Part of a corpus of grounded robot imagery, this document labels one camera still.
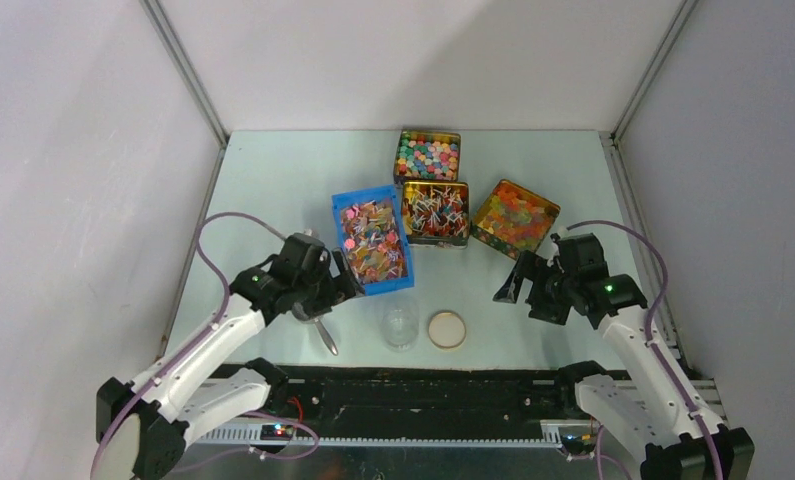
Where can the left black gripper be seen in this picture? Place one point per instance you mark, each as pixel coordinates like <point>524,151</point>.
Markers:
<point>344,282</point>

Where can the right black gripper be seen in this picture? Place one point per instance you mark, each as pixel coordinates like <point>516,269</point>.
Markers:
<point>540,309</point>

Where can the blue plastic candy bin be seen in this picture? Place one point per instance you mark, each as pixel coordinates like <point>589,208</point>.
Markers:
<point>371,235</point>

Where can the metal scoop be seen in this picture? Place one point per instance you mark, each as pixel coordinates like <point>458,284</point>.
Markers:
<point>323,331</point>

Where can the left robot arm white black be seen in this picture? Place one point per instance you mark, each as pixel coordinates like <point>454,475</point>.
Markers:
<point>145,425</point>

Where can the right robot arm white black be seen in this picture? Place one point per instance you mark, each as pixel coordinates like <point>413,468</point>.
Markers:
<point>671,431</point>

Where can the tin of gummy candies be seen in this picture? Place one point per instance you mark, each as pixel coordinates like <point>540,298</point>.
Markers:
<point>513,219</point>

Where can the tin of stick candies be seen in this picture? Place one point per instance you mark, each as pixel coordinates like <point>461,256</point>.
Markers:
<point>436,213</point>

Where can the tin of pastel candies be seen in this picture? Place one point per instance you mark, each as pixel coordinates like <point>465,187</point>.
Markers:
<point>427,156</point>

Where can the clear plastic jar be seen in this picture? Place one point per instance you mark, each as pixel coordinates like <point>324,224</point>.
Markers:
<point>400,322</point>

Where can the round gold jar lid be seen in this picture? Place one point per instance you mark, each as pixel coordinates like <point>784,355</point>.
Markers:
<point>447,330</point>

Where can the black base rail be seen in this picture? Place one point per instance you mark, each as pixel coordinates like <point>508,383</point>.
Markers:
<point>396,400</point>

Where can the slotted cable duct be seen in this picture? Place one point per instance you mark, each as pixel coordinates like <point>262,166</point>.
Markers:
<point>277,434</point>

